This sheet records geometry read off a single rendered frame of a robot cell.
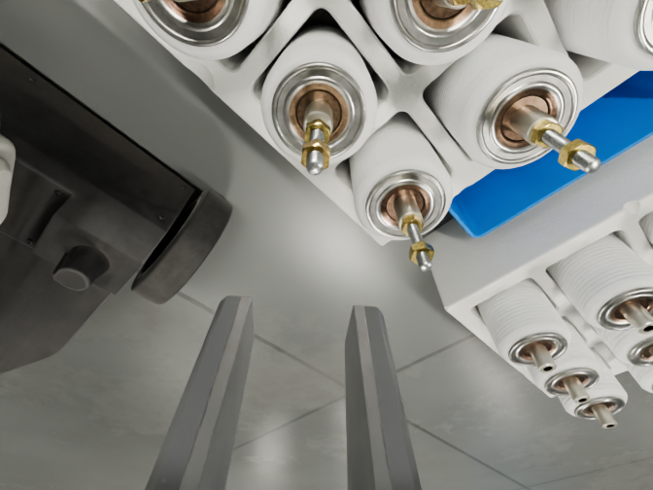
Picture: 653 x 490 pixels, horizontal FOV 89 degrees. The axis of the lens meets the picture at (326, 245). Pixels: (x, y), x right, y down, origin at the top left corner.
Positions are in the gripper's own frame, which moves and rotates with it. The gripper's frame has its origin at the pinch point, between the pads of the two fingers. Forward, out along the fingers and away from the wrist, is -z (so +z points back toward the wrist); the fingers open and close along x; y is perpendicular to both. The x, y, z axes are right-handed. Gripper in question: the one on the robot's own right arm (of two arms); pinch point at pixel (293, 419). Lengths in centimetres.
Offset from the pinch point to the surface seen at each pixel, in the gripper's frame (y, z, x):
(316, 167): -0.1, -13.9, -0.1
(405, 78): -2.1, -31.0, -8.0
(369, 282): 42, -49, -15
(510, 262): 20.3, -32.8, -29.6
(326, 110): -1.0, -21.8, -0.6
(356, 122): 0.2, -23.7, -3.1
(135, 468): 162, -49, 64
